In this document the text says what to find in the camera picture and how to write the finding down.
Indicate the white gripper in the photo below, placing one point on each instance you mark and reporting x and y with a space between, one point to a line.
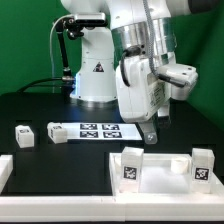
146 94

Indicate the white square table top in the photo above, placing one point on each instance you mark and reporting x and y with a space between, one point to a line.
162 174

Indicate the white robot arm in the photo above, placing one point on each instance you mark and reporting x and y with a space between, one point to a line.
128 56

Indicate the white marker tag plate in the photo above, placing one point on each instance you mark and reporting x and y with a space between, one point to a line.
101 131

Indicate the white U-shaped boundary fence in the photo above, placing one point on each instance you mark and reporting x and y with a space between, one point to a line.
111 208

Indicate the black camera on mount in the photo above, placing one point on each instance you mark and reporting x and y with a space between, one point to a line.
75 23

